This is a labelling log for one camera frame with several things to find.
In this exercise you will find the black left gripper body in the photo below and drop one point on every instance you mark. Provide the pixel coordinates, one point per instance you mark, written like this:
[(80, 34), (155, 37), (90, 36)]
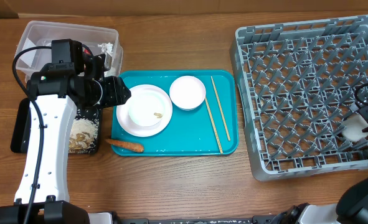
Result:
[(103, 94)]

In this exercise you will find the small white cup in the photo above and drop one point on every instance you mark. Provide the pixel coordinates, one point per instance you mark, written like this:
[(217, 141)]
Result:
[(353, 127)]

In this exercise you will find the cream bowl with leftovers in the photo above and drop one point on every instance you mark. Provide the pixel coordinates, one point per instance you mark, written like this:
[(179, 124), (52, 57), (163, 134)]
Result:
[(146, 109)]

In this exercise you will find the white napkin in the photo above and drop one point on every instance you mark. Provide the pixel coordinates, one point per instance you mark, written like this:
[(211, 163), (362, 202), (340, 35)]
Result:
[(106, 48)]

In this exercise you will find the pink white bowl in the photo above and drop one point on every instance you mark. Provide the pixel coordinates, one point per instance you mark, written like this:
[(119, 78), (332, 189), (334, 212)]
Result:
[(187, 92)]

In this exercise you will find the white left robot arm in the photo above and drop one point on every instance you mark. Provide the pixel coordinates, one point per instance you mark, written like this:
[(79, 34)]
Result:
[(74, 79)]

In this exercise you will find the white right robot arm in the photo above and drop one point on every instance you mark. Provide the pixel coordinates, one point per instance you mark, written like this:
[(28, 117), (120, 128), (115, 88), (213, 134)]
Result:
[(351, 208)]

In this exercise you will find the black food waste tray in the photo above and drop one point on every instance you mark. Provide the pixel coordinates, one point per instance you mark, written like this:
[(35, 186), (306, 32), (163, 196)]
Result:
[(20, 136)]

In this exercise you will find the clear plastic waste bin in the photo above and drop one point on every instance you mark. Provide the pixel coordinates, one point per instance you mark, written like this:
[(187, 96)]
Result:
[(41, 33)]

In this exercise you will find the grey dishwasher rack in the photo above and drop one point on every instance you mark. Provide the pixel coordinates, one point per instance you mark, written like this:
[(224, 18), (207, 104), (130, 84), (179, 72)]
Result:
[(298, 82)]

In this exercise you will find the rice and meat leftovers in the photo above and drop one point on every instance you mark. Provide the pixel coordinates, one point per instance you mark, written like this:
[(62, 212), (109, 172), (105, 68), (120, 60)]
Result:
[(83, 136)]

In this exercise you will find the orange carrot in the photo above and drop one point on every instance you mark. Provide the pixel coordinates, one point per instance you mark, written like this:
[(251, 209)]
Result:
[(131, 146)]

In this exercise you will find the left wooden chopstick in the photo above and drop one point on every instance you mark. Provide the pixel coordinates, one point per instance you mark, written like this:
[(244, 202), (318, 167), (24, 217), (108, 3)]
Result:
[(213, 126)]

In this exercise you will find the wooden chopstick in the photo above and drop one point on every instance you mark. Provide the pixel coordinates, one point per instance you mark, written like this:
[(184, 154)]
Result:
[(220, 108), (213, 126)]

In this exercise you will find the right wooden chopstick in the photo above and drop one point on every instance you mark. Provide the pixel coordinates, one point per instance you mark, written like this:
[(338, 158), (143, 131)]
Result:
[(220, 108)]

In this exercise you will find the teal serving tray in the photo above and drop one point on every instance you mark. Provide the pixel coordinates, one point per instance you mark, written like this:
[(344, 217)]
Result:
[(187, 133)]

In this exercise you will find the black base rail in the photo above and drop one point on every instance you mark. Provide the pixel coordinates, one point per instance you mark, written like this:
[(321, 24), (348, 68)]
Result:
[(258, 219)]

